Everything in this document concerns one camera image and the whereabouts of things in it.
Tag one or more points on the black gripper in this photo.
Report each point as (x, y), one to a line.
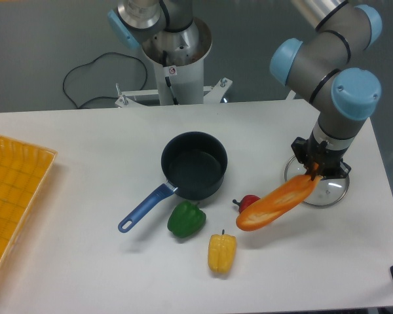
(318, 157)

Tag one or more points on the long orange baguette bread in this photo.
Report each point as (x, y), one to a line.
(267, 209)

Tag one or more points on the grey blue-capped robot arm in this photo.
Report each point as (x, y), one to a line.
(317, 71)

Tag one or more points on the glass pot lid blue knob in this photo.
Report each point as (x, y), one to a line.
(328, 191)

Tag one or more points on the red bell pepper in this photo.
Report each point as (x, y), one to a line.
(245, 202)

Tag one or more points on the yellow bell pepper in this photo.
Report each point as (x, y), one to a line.
(221, 252)

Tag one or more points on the green bell pepper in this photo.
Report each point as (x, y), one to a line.
(186, 219)

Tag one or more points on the yellow woven basket tray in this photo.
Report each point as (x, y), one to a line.
(23, 170)

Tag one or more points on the dark pot with blue handle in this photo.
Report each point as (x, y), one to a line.
(194, 165)

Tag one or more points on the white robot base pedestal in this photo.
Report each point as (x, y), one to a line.
(178, 63)

